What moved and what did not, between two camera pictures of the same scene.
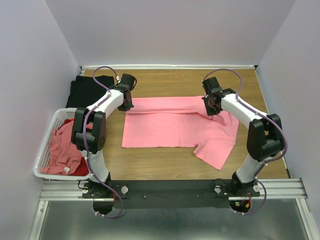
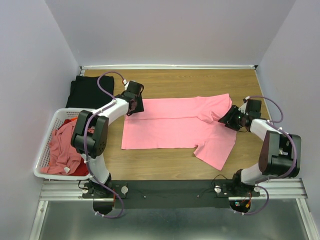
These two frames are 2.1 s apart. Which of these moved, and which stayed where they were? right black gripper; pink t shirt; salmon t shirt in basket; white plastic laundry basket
Moved: right black gripper
Stayed: white plastic laundry basket; salmon t shirt in basket; pink t shirt
